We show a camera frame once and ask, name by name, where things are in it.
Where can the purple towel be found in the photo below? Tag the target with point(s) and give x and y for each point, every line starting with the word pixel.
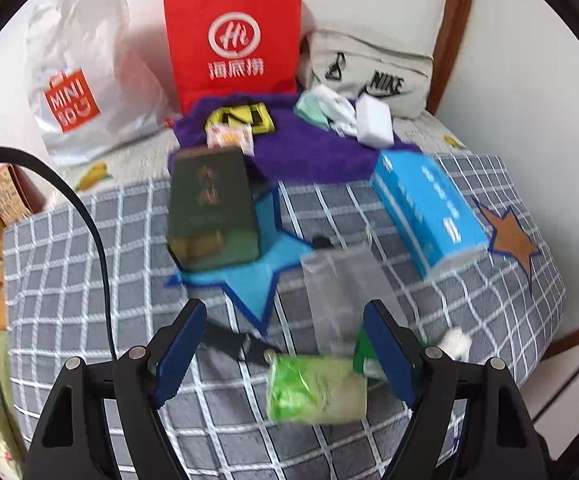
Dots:
pixel 295 152

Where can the blue tissue pack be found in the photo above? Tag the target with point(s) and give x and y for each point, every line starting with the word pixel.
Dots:
pixel 436 224

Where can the white tissue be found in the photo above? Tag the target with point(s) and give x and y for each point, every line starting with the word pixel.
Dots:
pixel 456 344

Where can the yellow black mesh pouch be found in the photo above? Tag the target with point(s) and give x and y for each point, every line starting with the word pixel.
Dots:
pixel 256 116

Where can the dark green tea box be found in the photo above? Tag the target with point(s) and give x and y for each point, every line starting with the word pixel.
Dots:
pixel 211 222

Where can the white sponge block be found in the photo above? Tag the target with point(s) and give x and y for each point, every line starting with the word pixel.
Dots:
pixel 374 123

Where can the blue star patch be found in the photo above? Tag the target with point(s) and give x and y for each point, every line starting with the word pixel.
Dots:
pixel 252 286

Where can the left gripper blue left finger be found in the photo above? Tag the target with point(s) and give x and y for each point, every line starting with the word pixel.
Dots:
pixel 173 347

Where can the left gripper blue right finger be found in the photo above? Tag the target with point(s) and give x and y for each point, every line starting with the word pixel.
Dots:
pixel 396 349

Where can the brown wooden door frame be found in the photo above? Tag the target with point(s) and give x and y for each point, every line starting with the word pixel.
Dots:
pixel 449 40

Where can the fruit print sachet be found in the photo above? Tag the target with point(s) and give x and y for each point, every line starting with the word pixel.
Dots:
pixel 226 136

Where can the red Haidilao paper bag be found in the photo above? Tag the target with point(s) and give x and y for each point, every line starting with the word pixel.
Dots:
pixel 222 47

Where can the red patterned box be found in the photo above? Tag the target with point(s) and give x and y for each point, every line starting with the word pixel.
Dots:
pixel 20 199

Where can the grey checked cloth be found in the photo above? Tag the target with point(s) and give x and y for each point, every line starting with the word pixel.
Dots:
pixel 86 294

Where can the clear plastic bag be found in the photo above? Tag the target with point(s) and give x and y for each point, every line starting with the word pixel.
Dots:
pixel 339 283

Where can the green wet wipes packet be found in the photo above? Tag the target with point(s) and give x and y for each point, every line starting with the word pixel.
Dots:
pixel 364 359

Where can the newspaper print sheet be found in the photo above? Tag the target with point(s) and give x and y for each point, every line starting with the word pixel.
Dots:
pixel 148 158

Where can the orange star patch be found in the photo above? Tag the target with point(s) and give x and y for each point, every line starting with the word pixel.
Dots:
pixel 509 239

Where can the light green tissue pack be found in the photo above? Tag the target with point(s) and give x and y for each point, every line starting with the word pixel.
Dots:
pixel 315 391

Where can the beige Nike bag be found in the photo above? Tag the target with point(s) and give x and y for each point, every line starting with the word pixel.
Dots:
pixel 352 66

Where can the white rubber glove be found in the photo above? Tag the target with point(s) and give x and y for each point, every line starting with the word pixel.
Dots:
pixel 324 108

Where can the white Miniso plastic bag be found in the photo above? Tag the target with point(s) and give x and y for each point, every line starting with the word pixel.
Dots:
pixel 88 90

